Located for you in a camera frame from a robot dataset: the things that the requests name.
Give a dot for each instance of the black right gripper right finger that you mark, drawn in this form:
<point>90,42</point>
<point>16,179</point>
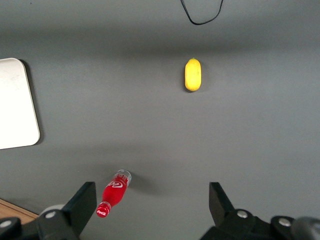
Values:
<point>222,215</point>

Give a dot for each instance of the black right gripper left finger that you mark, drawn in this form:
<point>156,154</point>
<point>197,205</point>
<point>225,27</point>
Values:
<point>77,207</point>

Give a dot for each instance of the cream rectangular tray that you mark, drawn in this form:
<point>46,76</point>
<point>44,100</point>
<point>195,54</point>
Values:
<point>15,105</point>

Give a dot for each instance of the red cola bottle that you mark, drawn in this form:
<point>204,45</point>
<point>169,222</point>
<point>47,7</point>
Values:
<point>115,193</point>

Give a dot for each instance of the dark grey table mat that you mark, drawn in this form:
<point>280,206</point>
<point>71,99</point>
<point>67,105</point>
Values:
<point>125,112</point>

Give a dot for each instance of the yellow lemon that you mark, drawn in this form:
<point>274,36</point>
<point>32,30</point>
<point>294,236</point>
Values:
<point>193,75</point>

